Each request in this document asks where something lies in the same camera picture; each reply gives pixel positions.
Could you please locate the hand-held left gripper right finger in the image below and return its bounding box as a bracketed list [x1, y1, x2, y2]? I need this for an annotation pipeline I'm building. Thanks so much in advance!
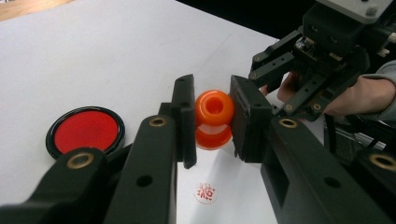
[229, 75, 394, 224]

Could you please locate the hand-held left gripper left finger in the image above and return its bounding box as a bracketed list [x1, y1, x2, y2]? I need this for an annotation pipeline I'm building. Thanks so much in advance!
[104, 74, 198, 224]

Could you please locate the round red ink pad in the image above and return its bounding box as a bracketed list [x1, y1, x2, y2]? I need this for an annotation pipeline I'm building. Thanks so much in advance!
[45, 105, 126, 161]

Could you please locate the orange stamp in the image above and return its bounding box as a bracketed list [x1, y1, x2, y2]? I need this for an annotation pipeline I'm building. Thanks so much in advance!
[194, 90, 235, 151]

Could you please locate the white table cover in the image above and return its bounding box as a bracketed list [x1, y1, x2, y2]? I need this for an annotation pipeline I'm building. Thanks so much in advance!
[0, 0, 281, 224]

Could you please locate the wooden table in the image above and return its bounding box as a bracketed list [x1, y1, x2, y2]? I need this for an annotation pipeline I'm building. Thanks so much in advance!
[0, 0, 75, 22]

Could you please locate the aluminium rail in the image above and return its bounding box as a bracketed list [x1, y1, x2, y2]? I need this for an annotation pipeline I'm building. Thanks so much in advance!
[335, 125, 386, 152]

